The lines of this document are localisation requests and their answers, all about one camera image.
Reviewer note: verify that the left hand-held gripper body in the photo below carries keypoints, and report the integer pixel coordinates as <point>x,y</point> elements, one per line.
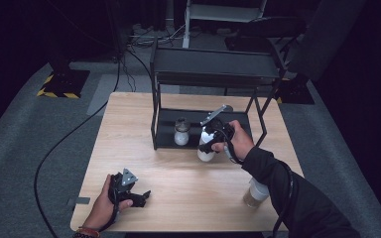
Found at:
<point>121,186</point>

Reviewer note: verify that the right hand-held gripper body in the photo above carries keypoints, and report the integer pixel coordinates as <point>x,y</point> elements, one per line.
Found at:
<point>223,130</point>

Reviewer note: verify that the white-lidded jar white powder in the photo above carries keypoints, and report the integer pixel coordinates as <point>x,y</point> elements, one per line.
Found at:
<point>205,156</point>

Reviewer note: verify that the black metal two-tier rack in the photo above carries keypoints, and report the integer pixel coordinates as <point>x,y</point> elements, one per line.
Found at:
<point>211,64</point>

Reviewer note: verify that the white-lidded jar brown powder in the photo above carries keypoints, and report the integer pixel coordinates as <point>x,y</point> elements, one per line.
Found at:
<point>255,195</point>

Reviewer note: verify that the person's right hand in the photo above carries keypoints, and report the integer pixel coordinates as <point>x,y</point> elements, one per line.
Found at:
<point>241,142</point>

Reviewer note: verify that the person's left hand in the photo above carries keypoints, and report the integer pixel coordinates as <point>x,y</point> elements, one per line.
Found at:
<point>101,211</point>

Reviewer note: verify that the glass shaker white powder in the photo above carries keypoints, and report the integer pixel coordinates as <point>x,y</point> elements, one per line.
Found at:
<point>182,134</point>

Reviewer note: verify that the grey tape strip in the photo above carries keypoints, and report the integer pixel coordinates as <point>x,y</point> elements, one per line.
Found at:
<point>79,200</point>

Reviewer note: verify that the white metal folding chair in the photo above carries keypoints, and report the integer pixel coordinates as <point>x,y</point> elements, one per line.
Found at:
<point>225,13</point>

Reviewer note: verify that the black stand base yellow stripes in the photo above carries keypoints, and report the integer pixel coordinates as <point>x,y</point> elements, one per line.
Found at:
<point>64,84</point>

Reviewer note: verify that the dark grey curtain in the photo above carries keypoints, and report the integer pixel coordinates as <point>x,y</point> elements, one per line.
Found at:
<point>327,36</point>

